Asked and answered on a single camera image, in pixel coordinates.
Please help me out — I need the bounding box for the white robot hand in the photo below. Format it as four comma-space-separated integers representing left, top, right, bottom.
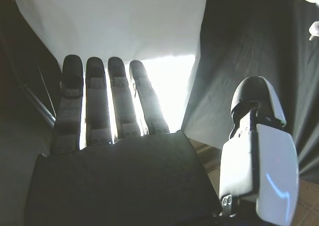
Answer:
26, 54, 299, 226

